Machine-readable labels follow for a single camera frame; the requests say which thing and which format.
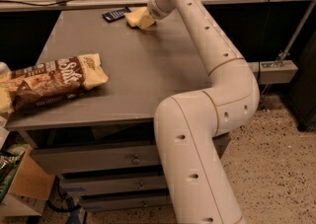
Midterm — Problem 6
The dark blue rxbar blueberry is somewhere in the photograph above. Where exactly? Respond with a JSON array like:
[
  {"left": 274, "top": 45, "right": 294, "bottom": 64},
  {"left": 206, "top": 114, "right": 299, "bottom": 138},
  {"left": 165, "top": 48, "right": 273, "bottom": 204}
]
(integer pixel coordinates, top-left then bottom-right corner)
[{"left": 102, "top": 7, "right": 130, "bottom": 23}]

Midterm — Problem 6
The cardboard box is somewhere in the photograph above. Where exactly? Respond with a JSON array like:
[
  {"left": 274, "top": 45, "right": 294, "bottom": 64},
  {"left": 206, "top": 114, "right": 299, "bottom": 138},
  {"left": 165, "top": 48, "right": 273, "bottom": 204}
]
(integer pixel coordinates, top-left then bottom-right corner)
[{"left": 0, "top": 147, "right": 55, "bottom": 217}]

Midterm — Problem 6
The grey drawer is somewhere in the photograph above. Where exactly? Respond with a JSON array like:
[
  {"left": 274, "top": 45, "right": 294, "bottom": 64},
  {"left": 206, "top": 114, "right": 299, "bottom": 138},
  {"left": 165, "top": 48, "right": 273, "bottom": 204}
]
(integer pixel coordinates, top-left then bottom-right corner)
[
  {"left": 60, "top": 173, "right": 167, "bottom": 196},
  {"left": 80, "top": 191, "right": 171, "bottom": 212},
  {"left": 30, "top": 132, "right": 231, "bottom": 175}
]

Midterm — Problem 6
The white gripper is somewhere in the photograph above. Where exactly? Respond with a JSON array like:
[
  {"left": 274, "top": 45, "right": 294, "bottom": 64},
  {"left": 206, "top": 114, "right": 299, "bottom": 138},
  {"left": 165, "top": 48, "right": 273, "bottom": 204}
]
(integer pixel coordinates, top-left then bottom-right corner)
[{"left": 137, "top": 0, "right": 175, "bottom": 30}]

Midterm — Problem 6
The green snack bag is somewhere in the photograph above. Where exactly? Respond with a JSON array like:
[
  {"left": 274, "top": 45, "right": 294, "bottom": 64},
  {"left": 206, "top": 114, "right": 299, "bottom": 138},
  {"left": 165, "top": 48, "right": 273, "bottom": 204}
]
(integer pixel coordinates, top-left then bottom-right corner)
[{"left": 0, "top": 144, "right": 28, "bottom": 202}]

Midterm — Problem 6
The brown sea salt chip bag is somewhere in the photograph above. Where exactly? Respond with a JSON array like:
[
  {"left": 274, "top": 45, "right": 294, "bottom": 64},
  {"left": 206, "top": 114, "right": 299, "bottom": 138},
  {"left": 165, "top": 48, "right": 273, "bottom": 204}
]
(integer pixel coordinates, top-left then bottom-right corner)
[{"left": 0, "top": 53, "right": 108, "bottom": 113}]

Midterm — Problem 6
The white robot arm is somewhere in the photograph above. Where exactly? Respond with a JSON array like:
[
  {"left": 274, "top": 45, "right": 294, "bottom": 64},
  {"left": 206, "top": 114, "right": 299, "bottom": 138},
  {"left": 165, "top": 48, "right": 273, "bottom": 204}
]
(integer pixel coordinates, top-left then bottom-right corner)
[{"left": 148, "top": 0, "right": 260, "bottom": 224}]

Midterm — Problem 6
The middle grey drawer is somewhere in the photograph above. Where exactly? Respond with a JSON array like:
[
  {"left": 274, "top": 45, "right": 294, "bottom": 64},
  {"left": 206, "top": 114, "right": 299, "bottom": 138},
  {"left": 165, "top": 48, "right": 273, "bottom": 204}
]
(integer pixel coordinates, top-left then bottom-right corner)
[{"left": 60, "top": 173, "right": 167, "bottom": 196}]

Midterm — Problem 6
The yellow sponge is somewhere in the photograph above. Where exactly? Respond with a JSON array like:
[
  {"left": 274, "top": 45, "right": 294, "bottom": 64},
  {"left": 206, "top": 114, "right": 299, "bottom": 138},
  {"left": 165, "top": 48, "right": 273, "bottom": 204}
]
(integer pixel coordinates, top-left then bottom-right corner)
[{"left": 124, "top": 7, "right": 147, "bottom": 28}]

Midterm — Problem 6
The top grey drawer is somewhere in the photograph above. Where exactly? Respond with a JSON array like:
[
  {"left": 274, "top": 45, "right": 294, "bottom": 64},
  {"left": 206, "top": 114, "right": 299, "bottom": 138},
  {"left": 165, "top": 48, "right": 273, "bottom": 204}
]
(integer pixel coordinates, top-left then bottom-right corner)
[{"left": 30, "top": 132, "right": 231, "bottom": 175}]

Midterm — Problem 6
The bottom grey drawer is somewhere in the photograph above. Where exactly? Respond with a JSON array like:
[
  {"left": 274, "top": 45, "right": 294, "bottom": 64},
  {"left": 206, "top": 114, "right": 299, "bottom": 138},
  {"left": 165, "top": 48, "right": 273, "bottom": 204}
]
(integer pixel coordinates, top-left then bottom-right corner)
[{"left": 80, "top": 191, "right": 171, "bottom": 212}]

